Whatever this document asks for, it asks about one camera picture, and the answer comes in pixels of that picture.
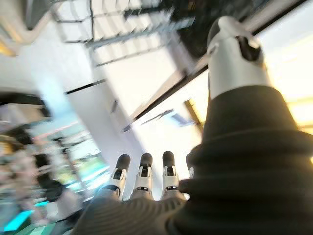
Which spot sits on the open dishwasher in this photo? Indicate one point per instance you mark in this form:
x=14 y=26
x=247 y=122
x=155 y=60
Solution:
x=193 y=31

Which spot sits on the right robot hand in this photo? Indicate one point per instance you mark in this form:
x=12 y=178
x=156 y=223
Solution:
x=244 y=171

